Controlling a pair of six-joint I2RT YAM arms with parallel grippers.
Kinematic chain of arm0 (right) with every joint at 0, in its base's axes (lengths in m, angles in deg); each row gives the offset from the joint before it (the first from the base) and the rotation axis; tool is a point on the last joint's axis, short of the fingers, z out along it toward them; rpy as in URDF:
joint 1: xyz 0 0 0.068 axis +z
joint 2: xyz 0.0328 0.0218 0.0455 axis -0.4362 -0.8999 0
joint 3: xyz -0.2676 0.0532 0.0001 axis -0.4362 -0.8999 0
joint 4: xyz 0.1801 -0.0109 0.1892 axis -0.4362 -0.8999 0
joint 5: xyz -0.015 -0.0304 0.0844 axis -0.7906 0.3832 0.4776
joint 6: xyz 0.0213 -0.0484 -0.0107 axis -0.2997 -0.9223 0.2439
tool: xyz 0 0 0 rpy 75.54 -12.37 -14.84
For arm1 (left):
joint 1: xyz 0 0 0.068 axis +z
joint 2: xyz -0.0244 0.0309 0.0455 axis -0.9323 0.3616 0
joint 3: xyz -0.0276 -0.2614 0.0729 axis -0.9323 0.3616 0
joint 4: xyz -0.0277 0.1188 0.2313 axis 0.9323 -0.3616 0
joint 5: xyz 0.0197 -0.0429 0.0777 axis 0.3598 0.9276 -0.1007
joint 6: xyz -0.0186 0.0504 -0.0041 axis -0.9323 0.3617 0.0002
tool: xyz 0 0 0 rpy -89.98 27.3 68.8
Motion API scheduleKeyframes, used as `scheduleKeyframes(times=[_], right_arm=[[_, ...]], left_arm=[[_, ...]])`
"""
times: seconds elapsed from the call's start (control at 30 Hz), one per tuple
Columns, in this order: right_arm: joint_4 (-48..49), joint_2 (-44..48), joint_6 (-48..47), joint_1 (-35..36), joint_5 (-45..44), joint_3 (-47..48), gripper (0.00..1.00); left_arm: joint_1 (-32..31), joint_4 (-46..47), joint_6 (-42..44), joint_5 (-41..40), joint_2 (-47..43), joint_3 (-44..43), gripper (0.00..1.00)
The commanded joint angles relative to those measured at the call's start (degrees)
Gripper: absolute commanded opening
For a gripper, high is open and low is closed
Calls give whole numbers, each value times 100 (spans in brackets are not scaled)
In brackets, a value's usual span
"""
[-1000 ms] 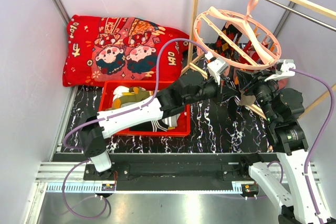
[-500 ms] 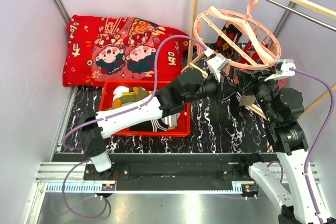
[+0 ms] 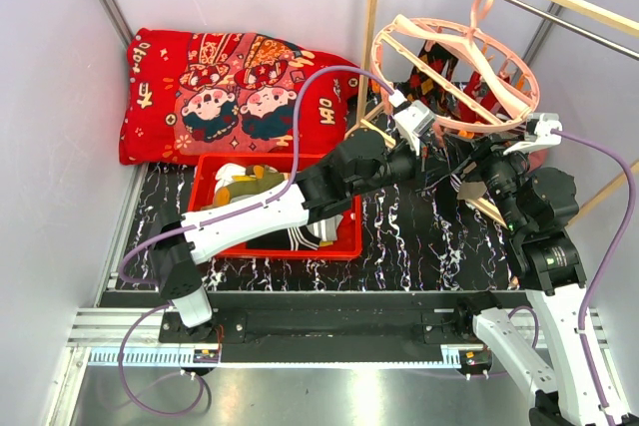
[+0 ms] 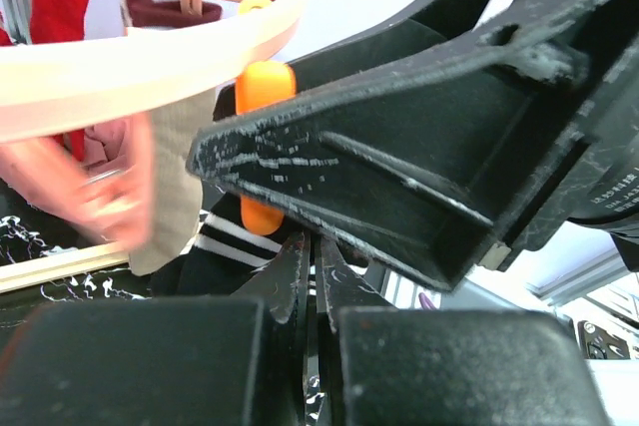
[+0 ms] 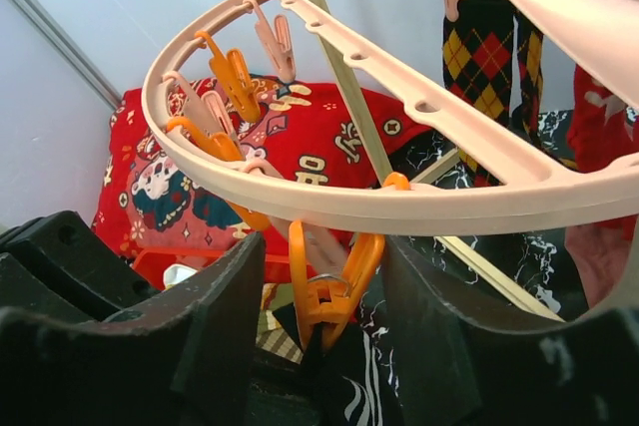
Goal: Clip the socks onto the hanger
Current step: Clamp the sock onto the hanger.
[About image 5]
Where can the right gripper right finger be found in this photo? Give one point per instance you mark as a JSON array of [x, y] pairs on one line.
[[463, 357]]

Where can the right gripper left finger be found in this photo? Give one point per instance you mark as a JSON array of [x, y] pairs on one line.
[[86, 340]]

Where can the black white sock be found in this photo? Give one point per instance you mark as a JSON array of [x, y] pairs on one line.
[[356, 382]]

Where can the orange clothes clip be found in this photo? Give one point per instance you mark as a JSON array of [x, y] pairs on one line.
[[328, 300]]

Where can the pink round clip hanger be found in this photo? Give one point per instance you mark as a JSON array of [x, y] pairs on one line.
[[534, 192]]

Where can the red plastic basket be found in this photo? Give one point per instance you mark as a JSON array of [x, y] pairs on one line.
[[152, 262]]

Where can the red cartoon print pillow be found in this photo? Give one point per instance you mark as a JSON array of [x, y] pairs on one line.
[[305, 132]]

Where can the pink sock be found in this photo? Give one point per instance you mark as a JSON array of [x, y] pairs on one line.
[[600, 253]]

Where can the red patterned sock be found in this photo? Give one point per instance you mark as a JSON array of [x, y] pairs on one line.
[[599, 132]]

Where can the black argyle sock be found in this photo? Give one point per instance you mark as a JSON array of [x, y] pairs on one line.
[[491, 59]]

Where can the wooden drying rack frame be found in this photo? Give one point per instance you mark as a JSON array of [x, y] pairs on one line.
[[355, 103]]

